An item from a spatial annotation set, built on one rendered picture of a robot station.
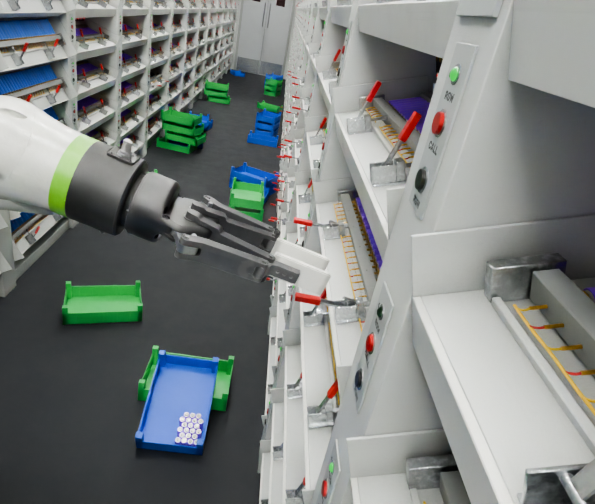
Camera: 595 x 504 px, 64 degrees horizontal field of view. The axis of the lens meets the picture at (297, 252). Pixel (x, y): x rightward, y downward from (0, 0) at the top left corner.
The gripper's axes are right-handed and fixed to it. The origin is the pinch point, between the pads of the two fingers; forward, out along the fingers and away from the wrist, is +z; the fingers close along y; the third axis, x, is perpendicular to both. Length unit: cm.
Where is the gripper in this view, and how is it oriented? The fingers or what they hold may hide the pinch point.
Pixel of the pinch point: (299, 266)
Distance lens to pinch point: 57.6
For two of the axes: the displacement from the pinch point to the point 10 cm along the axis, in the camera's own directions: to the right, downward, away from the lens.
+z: 9.1, 3.7, 1.6
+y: 0.2, -4.5, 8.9
